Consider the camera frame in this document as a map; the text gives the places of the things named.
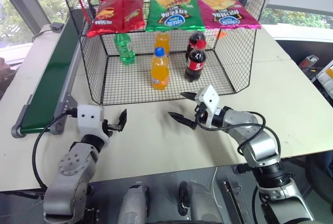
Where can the cola bottle red cap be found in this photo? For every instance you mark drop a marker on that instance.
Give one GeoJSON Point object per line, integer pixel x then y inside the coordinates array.
{"type": "Point", "coordinates": [195, 64]}

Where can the grey power adapter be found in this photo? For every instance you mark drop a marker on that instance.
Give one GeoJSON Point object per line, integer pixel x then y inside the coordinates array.
{"type": "Point", "coordinates": [56, 26]}

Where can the red chips bag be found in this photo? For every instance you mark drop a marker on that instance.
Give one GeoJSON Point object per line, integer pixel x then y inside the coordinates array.
{"type": "Point", "coordinates": [117, 13]}

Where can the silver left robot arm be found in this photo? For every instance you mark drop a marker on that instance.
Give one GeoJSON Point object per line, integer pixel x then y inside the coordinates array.
{"type": "Point", "coordinates": [70, 164]}

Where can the grey rounded robot leg shape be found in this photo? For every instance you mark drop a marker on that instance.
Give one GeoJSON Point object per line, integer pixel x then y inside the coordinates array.
{"type": "Point", "coordinates": [200, 203]}
{"type": "Point", "coordinates": [135, 203]}

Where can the green chips bag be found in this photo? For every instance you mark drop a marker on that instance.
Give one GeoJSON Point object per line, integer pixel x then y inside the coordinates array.
{"type": "Point", "coordinates": [174, 11]}

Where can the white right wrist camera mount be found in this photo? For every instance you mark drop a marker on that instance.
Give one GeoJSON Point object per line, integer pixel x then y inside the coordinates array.
{"type": "Point", "coordinates": [209, 100]}

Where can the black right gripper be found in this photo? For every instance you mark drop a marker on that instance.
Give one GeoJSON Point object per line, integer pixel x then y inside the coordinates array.
{"type": "Point", "coordinates": [200, 114]}

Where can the orange sticker tag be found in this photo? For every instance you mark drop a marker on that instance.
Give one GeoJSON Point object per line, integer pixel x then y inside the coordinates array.
{"type": "Point", "coordinates": [221, 34]}

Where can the pink chips bag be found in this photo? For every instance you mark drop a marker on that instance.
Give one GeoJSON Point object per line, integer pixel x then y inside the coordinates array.
{"type": "Point", "coordinates": [226, 13]}

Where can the grey red hand tool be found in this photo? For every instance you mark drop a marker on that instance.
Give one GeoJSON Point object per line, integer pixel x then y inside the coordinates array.
{"type": "Point", "coordinates": [308, 62]}

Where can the green conveyor belt silver frame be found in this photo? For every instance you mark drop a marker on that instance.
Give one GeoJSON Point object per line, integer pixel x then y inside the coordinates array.
{"type": "Point", "coordinates": [49, 78]}

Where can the orange soda bottle blue cap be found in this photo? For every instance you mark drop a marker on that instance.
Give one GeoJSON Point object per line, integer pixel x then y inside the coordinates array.
{"type": "Point", "coordinates": [160, 73]}

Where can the grey tumbler black lid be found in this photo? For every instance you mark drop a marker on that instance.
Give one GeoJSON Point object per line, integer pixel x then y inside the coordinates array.
{"type": "Point", "coordinates": [260, 3]}

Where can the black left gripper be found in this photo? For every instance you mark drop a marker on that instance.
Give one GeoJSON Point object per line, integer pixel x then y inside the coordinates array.
{"type": "Point", "coordinates": [107, 128]}

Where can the yellow white box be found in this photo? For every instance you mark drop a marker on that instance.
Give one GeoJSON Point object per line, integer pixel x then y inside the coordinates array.
{"type": "Point", "coordinates": [326, 78]}

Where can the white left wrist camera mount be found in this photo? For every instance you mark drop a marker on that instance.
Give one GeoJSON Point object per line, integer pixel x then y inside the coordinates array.
{"type": "Point", "coordinates": [89, 120]}

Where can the black metal bracket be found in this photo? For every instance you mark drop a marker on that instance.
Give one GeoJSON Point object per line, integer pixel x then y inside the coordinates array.
{"type": "Point", "coordinates": [234, 200]}

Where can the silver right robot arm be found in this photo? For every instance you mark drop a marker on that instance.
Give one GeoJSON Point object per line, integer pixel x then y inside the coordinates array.
{"type": "Point", "coordinates": [260, 143]}

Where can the green soda bottle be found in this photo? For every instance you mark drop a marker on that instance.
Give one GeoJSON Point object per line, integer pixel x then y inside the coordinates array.
{"type": "Point", "coordinates": [125, 48]}

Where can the red plastic strip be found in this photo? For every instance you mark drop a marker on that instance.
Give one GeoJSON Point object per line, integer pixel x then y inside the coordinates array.
{"type": "Point", "coordinates": [81, 3]}

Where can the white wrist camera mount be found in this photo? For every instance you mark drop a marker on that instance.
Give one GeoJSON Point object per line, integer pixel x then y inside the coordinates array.
{"type": "Point", "coordinates": [209, 100]}
{"type": "Point", "coordinates": [89, 120]}

